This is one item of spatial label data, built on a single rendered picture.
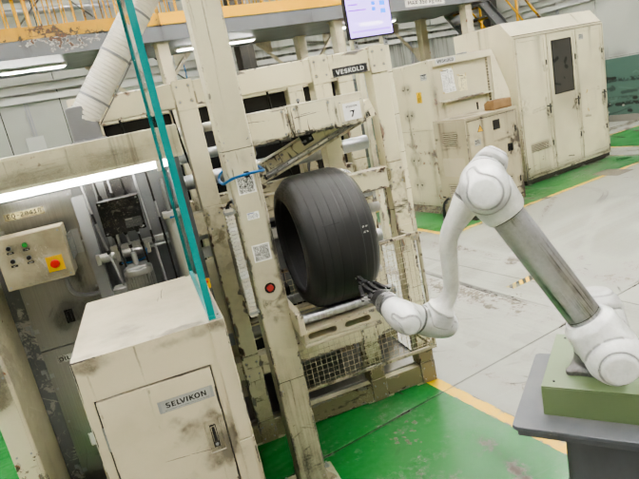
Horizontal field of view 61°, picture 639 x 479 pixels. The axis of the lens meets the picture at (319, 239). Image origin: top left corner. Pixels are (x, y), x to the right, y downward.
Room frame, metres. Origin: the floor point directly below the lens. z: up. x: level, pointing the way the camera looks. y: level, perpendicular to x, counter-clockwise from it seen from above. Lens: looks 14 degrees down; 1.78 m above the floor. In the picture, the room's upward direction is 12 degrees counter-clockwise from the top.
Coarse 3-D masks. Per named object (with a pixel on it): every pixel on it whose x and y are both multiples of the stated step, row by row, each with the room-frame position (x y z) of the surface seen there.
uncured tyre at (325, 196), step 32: (288, 192) 2.24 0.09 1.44; (320, 192) 2.18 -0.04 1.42; (352, 192) 2.19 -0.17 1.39; (288, 224) 2.62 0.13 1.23; (320, 224) 2.09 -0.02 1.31; (352, 224) 2.11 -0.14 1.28; (288, 256) 2.51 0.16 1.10; (320, 256) 2.06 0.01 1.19; (352, 256) 2.09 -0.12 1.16; (320, 288) 2.11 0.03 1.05; (352, 288) 2.15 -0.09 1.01
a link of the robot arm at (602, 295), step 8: (592, 288) 1.64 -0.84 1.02; (600, 288) 1.62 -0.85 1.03; (608, 288) 1.61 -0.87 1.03; (592, 296) 1.58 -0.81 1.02; (600, 296) 1.57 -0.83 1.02; (608, 296) 1.57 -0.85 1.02; (616, 296) 1.58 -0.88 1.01; (608, 304) 1.55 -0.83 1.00; (616, 304) 1.55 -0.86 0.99; (616, 312) 1.53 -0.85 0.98; (624, 312) 1.55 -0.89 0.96; (624, 320) 1.51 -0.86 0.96
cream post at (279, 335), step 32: (192, 0) 2.20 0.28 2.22; (192, 32) 2.20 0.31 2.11; (224, 32) 2.22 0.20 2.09; (224, 64) 2.22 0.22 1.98; (224, 96) 2.21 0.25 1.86; (224, 128) 2.20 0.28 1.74; (224, 160) 2.19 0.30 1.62; (256, 192) 2.22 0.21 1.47; (256, 224) 2.21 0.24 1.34; (256, 288) 2.19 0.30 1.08; (288, 320) 2.22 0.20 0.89; (288, 352) 2.21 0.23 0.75; (288, 384) 2.20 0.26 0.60; (288, 416) 2.19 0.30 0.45; (320, 448) 2.23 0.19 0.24
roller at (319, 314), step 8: (336, 304) 2.22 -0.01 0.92; (344, 304) 2.22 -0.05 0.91; (352, 304) 2.22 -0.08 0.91; (360, 304) 2.23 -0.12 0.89; (312, 312) 2.19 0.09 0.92; (320, 312) 2.19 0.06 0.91; (328, 312) 2.19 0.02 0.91; (336, 312) 2.20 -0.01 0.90; (304, 320) 2.16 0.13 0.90; (312, 320) 2.17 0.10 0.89
